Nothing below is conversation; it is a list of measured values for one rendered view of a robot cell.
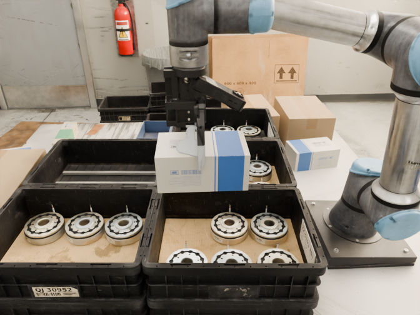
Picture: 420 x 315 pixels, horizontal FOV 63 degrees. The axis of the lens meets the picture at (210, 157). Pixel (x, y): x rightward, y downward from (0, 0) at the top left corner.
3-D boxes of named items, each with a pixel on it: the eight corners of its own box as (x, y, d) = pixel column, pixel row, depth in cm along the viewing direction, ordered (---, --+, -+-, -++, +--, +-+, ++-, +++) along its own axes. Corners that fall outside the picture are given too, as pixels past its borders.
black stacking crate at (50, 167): (170, 167, 130) (169, 140, 124) (160, 218, 104) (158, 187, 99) (66, 167, 130) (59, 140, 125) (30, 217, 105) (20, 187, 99)
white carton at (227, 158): (240, 162, 87) (242, 130, 82) (248, 190, 76) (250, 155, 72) (161, 165, 86) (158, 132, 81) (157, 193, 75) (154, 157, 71)
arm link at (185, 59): (207, 39, 69) (209, 48, 62) (207, 62, 71) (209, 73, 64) (169, 39, 69) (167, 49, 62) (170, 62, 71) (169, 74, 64)
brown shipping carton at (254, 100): (276, 145, 168) (280, 115, 160) (232, 149, 165) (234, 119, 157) (259, 120, 194) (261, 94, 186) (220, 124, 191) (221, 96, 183)
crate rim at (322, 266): (297, 193, 99) (298, 186, 98) (327, 275, 73) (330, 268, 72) (159, 192, 99) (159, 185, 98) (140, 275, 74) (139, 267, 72)
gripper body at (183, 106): (169, 115, 77) (164, 61, 71) (207, 114, 77) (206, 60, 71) (167, 130, 70) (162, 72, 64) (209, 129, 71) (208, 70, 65)
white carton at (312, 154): (294, 172, 148) (297, 154, 143) (283, 158, 158) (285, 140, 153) (337, 167, 151) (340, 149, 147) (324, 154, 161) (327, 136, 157)
